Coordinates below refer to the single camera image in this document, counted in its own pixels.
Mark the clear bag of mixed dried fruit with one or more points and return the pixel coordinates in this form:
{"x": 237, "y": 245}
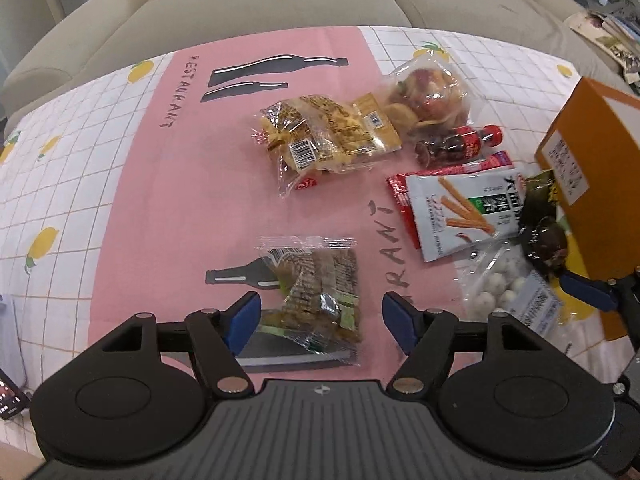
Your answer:
{"x": 425, "y": 95}

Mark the red snack packet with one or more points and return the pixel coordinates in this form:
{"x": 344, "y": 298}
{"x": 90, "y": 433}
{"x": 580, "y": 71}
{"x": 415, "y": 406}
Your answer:
{"x": 399, "y": 195}

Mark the orange cardboard box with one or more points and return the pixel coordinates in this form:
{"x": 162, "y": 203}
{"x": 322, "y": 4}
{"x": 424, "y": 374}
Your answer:
{"x": 595, "y": 160}

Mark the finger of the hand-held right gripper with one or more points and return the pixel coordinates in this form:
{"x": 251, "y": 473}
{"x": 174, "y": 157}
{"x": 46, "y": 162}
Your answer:
{"x": 585, "y": 292}

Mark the small bottle of chocolate candies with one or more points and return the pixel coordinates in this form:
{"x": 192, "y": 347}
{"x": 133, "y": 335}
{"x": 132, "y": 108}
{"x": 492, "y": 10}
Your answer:
{"x": 460, "y": 144}

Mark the clear bag of yellow noodle snack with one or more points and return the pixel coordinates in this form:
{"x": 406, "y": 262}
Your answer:
{"x": 320, "y": 135}

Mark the clear snack bag green label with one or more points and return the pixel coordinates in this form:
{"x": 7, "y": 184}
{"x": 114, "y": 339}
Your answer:
{"x": 320, "y": 290}

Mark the clear bag of white balls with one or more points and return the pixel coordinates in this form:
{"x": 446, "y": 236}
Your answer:
{"x": 500, "y": 290}

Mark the dark green snack packet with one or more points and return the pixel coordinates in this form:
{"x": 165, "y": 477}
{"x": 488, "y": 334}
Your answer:
{"x": 542, "y": 210}

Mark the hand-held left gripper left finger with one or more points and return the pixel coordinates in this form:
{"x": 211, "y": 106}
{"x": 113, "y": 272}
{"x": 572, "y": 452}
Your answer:
{"x": 245, "y": 317}

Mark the white breadstick snack packet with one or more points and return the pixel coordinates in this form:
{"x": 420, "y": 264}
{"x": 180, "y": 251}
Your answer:
{"x": 450, "y": 210}

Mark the beige fabric sofa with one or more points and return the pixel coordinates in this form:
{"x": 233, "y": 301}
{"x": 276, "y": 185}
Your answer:
{"x": 250, "y": 10}

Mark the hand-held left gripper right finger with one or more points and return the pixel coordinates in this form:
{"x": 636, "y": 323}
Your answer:
{"x": 400, "y": 317}

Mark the pink and white checked tablecloth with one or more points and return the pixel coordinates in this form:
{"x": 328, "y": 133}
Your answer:
{"x": 175, "y": 185}

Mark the black smartphone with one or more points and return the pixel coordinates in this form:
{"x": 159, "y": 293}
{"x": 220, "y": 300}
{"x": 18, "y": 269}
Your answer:
{"x": 10, "y": 395}

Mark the pile of magazines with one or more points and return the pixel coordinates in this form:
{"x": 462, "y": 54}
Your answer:
{"x": 610, "y": 35}

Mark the flat yellow snack packet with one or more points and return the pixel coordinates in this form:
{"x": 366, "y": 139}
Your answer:
{"x": 375, "y": 125}

